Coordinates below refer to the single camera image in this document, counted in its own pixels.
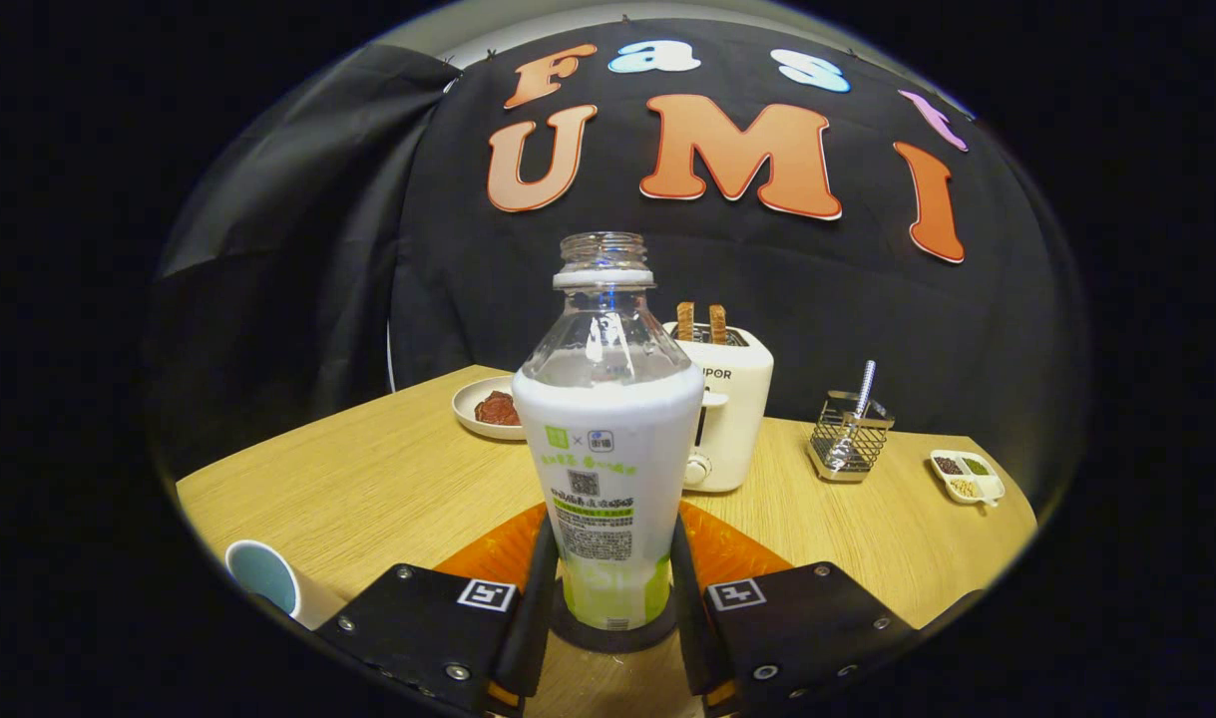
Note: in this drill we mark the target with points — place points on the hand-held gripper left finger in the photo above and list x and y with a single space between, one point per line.
536 628

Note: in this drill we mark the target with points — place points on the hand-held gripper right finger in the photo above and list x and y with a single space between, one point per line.
689 638

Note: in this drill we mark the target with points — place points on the dark brown round coaster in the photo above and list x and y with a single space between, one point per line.
615 640

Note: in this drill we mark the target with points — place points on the clear bottle with white label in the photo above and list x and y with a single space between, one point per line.
608 439

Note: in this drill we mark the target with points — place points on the white cup with blue inside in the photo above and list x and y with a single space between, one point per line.
308 598

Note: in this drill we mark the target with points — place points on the wooden table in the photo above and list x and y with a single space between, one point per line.
388 489

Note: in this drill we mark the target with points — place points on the reddish brown meat portion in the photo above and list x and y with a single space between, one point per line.
498 409

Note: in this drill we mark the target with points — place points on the white oval plate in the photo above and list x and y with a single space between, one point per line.
466 411

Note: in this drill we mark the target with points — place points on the cream white toaster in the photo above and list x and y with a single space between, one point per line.
737 409

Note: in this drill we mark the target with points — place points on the metal spoon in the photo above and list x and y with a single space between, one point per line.
865 384

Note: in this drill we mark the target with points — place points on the brown toast slice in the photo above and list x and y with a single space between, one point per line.
685 322
717 324

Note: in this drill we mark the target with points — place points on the white divided seed dish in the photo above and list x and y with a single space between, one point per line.
967 477

